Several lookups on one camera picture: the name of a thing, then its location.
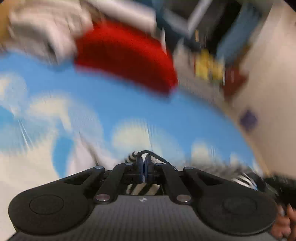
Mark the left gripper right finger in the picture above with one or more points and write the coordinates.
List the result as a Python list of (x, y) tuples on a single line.
[(159, 171)]

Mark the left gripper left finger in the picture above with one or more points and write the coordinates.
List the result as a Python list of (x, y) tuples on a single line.
[(129, 172)]

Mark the striped white hooded sweater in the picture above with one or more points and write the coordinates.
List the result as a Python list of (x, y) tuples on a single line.
[(87, 156)]

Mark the person's right hand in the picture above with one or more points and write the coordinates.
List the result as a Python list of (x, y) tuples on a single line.
[(284, 226)]

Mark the purple box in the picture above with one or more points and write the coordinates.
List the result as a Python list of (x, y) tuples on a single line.
[(248, 120)]

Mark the blue white patterned bedsheet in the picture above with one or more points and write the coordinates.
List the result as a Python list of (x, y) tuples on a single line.
[(57, 121)]

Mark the red folded blanket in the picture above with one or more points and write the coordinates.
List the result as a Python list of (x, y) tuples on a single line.
[(128, 53)]

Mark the yellow plush toys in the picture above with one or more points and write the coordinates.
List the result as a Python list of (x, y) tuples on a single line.
[(208, 68)]

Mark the white folded bedding stack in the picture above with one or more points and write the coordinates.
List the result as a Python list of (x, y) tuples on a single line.
[(131, 13)]

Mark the blue curtain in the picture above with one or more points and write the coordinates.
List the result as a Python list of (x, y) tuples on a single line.
[(239, 33)]

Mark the cream folded quilt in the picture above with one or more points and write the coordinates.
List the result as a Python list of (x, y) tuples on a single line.
[(48, 29)]

